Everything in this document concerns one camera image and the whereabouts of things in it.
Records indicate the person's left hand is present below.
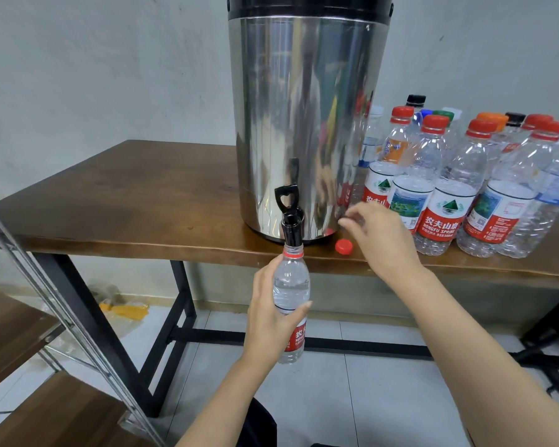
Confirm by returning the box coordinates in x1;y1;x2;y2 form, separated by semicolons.
242;254;313;369

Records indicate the person's right hand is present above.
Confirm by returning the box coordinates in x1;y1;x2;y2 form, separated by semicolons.
338;202;425;287

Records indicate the red label plastic water bottle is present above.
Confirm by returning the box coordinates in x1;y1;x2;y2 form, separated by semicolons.
273;243;311;364

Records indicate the cluster of plastic bottles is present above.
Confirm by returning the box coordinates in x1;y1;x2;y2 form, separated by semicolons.
340;94;559;259

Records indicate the stainless steel water dispenser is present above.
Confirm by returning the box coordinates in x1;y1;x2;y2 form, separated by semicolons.
227;0;394;248

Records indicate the wooden metal shelf rack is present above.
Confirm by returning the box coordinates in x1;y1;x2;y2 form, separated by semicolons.
0;192;164;447

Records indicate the person's left forearm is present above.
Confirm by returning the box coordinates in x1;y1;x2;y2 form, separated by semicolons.
177;353;290;447

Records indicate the person's right forearm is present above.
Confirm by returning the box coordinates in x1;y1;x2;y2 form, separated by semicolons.
391;269;559;447

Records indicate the person's black trouser leg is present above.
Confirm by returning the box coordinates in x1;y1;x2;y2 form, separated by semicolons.
237;397;279;447

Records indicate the yellow debris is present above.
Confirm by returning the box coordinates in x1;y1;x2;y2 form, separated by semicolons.
98;300;150;322

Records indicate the black metal table frame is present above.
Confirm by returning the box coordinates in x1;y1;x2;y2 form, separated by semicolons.
32;251;559;415

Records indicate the wooden stool with black frame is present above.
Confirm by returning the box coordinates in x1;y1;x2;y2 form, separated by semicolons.
517;293;559;415

